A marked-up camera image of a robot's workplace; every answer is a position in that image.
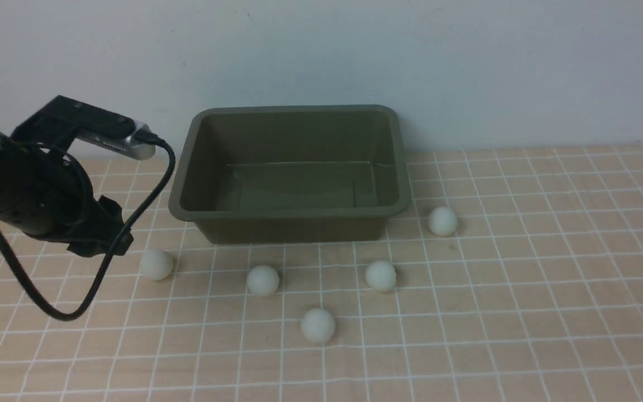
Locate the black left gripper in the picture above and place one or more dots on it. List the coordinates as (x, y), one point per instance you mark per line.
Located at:
(49, 197)

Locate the white ping-pong ball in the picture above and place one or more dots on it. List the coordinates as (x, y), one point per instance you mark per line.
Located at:
(442, 221)
(318, 325)
(156, 265)
(380, 275)
(263, 280)

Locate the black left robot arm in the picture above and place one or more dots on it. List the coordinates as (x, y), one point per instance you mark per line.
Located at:
(50, 199)

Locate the olive green plastic bin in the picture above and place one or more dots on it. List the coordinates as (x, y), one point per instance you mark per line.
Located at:
(292, 174)

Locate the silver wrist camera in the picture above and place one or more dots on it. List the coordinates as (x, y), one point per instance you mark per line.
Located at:
(64, 120)

